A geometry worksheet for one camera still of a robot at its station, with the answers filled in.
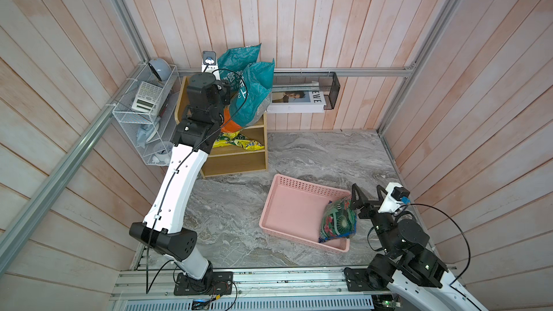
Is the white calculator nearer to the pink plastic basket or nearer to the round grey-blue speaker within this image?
the round grey-blue speaker

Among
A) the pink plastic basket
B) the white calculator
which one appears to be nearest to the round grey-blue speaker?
the white calculator

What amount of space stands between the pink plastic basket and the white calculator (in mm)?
549

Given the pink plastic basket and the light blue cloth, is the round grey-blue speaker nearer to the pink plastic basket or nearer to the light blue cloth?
the light blue cloth

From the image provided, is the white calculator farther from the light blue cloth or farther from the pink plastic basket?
the pink plastic basket

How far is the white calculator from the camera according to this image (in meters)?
0.73

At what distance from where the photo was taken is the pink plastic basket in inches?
33.9

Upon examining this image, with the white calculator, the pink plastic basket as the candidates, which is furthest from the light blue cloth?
the pink plastic basket
